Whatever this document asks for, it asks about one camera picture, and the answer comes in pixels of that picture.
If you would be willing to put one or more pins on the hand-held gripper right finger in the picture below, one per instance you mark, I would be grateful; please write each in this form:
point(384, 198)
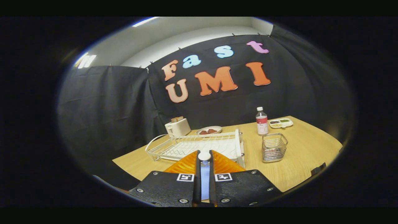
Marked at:
point(212, 186)

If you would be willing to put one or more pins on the clear water bottle red label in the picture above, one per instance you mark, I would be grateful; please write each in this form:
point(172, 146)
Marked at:
point(261, 123)

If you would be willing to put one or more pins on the small black object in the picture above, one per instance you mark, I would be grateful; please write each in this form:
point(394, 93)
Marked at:
point(318, 169)

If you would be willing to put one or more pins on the white divided snack tray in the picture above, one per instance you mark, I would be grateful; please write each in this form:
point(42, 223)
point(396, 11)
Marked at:
point(281, 123)

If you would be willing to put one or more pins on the white toaster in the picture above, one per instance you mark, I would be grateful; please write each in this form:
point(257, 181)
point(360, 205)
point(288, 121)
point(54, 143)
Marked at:
point(178, 128)

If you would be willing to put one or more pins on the brown meat piece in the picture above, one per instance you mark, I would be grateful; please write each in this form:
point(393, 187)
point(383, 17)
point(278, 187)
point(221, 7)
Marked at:
point(212, 131)
point(203, 132)

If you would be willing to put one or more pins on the white and blue spoon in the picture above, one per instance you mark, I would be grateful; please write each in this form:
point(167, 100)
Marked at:
point(204, 156)

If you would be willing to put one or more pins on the black backdrop cloth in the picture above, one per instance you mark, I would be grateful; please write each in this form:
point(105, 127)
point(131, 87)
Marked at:
point(118, 109)

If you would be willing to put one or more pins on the beige plate with meat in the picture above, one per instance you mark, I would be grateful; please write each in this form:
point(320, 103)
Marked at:
point(217, 127)

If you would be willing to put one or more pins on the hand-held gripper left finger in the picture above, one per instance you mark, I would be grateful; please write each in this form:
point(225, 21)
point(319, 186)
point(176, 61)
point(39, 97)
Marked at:
point(197, 186)

